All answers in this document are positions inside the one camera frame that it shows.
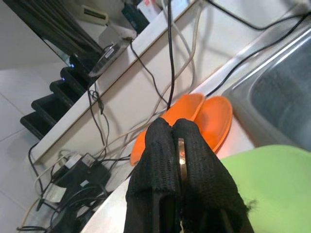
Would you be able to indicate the grey flat device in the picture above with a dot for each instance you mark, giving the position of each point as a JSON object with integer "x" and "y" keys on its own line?
{"x": 107, "y": 57}

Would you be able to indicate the flat black power brick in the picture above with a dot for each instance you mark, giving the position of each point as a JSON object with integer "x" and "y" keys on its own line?
{"x": 87, "y": 173}

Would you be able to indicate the black charger box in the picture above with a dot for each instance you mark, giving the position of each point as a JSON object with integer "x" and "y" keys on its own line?
{"x": 36, "y": 125}
{"x": 79, "y": 71}
{"x": 69, "y": 91}
{"x": 52, "y": 106}

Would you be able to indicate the orange plate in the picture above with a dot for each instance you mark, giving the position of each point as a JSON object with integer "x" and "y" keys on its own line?
{"x": 216, "y": 121}

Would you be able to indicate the stainless steel sink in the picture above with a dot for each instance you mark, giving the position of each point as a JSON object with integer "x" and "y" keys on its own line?
{"x": 279, "y": 102}

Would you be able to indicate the orange bowl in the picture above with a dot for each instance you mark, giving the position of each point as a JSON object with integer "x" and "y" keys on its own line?
{"x": 184, "y": 106}

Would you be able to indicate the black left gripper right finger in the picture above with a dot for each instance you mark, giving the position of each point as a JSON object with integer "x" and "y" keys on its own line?
{"x": 206, "y": 174}

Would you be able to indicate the light green plate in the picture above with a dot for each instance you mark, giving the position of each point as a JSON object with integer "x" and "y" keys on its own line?
{"x": 274, "y": 189}

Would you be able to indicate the white plug block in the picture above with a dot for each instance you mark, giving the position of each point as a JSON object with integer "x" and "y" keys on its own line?
{"x": 94, "y": 15}

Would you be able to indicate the dark blue box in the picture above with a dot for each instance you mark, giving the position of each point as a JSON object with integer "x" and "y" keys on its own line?
{"x": 134, "y": 17}

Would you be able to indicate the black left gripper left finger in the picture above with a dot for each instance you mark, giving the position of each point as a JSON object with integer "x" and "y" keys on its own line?
{"x": 155, "y": 160}

